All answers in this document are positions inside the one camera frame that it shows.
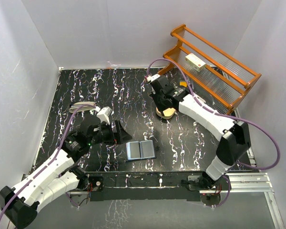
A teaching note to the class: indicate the orange wooden shelf rack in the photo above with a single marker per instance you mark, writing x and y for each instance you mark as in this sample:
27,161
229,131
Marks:
224,78

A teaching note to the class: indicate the beige oval card tray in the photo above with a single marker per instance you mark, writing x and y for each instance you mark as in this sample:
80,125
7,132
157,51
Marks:
166,114

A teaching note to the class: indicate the black VIP card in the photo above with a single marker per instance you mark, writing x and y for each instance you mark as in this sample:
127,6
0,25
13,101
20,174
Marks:
134,150

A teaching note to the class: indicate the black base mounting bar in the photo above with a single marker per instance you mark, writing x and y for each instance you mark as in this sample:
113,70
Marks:
101,186

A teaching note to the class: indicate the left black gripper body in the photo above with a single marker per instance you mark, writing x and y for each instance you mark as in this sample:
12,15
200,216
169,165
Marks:
105,134

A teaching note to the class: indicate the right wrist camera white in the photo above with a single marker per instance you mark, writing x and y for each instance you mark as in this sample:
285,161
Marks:
152,78

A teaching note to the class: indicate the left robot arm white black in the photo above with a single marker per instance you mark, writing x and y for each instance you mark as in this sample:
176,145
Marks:
58,174

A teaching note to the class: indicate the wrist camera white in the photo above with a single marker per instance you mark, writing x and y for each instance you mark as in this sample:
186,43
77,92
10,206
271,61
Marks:
104,115
152,78

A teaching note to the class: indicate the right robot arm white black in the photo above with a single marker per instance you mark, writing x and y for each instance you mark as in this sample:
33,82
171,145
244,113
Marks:
233,136

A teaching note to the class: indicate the orange small container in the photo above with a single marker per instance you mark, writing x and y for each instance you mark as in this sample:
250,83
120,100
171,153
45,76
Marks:
183,83

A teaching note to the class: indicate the black leather card holder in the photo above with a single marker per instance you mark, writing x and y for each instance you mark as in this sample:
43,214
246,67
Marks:
140,150

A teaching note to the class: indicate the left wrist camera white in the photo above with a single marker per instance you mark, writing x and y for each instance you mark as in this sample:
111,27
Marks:
104,115

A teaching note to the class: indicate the beige grey stapler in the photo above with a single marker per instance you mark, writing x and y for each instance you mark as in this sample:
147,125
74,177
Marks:
81,106

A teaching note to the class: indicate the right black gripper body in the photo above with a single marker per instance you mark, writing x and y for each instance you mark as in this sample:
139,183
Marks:
159,102

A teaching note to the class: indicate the white red small box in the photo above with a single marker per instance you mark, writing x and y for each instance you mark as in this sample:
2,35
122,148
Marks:
195,62

